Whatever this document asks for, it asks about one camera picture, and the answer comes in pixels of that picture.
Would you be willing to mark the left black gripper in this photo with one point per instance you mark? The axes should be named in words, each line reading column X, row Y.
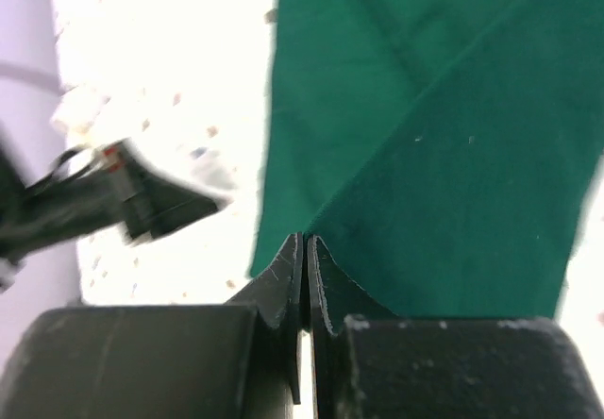
column 119, row 189

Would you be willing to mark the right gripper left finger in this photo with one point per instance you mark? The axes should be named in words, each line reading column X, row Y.
column 276, row 292

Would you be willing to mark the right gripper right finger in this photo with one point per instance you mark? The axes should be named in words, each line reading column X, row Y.
column 332, row 296

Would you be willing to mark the green surgical drape cloth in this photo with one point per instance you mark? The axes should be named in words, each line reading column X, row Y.
column 441, row 149

